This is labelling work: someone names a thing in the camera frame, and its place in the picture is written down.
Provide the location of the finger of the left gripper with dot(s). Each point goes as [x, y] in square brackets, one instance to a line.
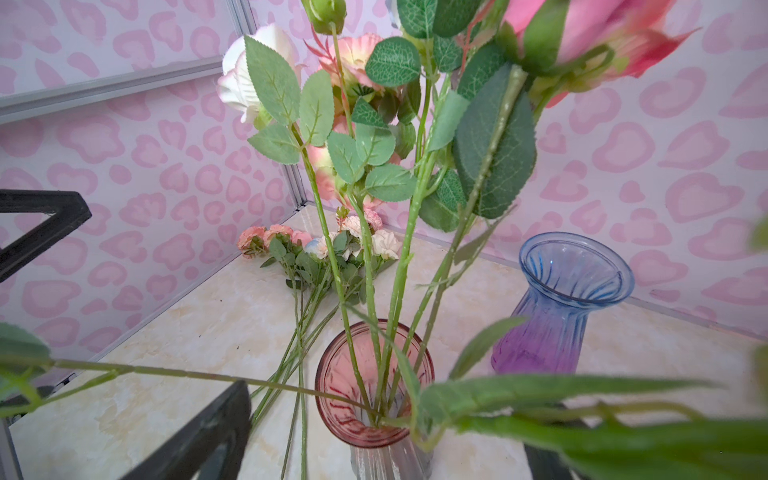
[66, 211]

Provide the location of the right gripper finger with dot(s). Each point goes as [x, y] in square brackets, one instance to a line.
[210, 446]

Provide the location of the red grey glass vase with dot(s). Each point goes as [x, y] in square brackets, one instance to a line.
[348, 376]

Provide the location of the cream white rose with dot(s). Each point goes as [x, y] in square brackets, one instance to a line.
[296, 122]

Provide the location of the dark blue rose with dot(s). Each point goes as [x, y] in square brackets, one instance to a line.
[591, 441]

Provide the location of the pink spray rose stem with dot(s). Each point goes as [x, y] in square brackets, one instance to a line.
[382, 79]

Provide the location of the purple glass vase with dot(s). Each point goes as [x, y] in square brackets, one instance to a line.
[569, 276]

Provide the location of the red pink rose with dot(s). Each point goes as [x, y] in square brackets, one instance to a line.
[564, 47]

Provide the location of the peach spray rose stem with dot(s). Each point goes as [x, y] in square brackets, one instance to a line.
[348, 241]

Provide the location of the diagonal aluminium frame bar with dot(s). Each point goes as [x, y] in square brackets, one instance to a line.
[57, 55]

